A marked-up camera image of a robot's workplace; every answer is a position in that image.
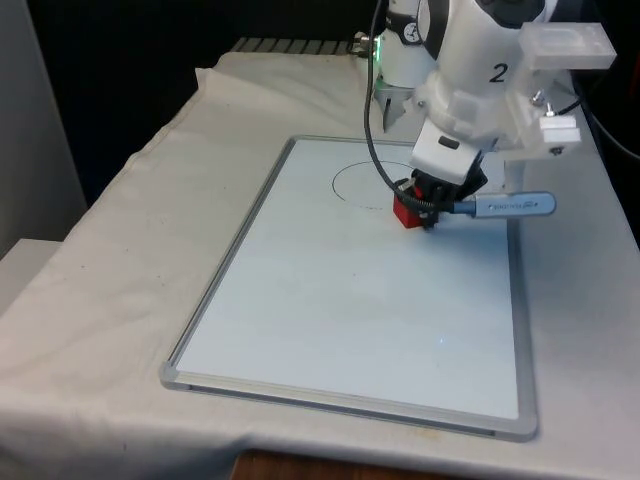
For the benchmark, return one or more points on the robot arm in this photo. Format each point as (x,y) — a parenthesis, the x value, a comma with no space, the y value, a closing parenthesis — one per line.
(465,45)

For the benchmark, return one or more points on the flat whiteboard with metal frame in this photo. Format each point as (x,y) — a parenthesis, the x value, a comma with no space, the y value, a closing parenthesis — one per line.
(350,310)

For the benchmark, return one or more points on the red cube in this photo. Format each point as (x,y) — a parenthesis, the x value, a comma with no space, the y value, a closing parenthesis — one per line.
(406,215)

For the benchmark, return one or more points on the clear plastic bracket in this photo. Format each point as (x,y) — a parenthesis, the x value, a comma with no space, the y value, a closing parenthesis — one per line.
(555,60)

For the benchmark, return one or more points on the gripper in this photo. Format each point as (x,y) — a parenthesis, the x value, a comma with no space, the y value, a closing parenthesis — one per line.
(445,189)

